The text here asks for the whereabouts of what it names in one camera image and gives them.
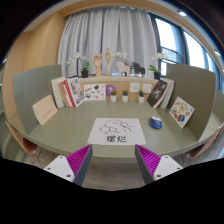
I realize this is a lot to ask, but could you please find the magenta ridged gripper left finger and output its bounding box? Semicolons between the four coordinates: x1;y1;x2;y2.
44;145;93;186

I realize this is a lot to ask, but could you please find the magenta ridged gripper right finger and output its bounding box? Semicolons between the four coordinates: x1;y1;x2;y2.
135;145;182;184

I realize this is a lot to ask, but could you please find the white printed mouse pad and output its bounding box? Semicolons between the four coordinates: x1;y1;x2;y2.
88;118;146;146

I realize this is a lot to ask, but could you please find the wooden chair right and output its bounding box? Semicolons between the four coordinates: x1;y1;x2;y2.
183;123;224;167

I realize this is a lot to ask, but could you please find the wooden chair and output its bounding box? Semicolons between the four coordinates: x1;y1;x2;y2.
183;123;224;167
4;120;44;168

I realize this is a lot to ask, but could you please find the wooden chair left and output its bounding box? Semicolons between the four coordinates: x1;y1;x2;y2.
4;120;44;168

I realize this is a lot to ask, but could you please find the colourful illustrated book right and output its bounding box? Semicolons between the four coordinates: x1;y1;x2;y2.
169;97;194;128

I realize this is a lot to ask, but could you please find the beige wooden board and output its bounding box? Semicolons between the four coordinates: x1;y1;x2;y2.
32;95;58;125

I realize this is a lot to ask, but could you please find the small potted plant right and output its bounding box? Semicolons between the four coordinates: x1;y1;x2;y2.
138;90;145;103

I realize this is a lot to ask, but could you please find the small potted plant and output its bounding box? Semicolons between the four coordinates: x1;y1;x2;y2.
122;90;128;102
110;90;117;102
138;90;145;103

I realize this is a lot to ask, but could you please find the white books stack left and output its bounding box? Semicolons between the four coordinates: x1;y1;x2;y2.
51;77;65;108

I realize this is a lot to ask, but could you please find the black cover book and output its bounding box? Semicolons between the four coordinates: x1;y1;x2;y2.
147;80;168;108

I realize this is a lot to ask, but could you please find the white illustrated card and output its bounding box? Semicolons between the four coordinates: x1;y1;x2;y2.
84;84;106;100

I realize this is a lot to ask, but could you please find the small potted plant middle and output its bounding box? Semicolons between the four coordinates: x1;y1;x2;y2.
122;90;128;102

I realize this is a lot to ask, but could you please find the red white magazine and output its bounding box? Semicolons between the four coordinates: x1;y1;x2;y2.
64;77;84;107

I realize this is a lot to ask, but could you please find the small potted plant left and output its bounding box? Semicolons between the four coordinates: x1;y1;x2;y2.
110;90;117;102

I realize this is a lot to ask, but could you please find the purple round card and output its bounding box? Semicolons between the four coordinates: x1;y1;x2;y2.
106;84;117;96

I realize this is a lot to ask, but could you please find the white book behind black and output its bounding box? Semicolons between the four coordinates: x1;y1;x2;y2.
160;78;175;109

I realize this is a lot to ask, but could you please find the green partition panel left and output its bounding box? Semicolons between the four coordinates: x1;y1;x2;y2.
13;65;62;134

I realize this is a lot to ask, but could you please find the green partition panel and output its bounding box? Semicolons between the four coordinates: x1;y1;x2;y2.
166;64;216;140
13;65;62;134

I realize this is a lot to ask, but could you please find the green partition panel right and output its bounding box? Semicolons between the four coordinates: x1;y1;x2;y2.
166;64;216;140

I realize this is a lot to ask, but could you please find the white orchid black pot left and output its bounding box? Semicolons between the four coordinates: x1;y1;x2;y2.
66;52;89;78

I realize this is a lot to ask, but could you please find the white orchid black pot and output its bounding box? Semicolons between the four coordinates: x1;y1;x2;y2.
66;52;89;78
148;52;168;80

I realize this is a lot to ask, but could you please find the white orchid black pot right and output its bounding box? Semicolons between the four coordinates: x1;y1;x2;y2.
148;52;168;80

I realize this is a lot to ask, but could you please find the black horse figurine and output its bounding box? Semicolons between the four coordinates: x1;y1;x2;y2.
132;62;145;74

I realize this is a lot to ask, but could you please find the pink horse figurine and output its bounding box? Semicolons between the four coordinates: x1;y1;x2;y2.
116;62;130;77

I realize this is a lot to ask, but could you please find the wooden hand model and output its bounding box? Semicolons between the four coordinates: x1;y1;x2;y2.
92;54;102;77

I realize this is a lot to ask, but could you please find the wooden mannequin figure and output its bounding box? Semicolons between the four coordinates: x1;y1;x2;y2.
105;47;114;74

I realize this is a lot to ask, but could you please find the white orchid centre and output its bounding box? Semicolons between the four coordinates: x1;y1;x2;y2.
115;52;128;66

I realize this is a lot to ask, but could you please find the grey curtain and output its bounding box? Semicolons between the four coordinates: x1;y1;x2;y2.
58;6;157;77

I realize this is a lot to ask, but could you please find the white wall socket right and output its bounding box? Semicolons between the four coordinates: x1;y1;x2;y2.
143;84;152;93

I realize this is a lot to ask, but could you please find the white wall socket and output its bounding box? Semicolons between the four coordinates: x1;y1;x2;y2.
130;83;140;93
143;84;152;93

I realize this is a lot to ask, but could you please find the white wall socket left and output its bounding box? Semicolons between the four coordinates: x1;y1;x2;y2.
130;83;140;93

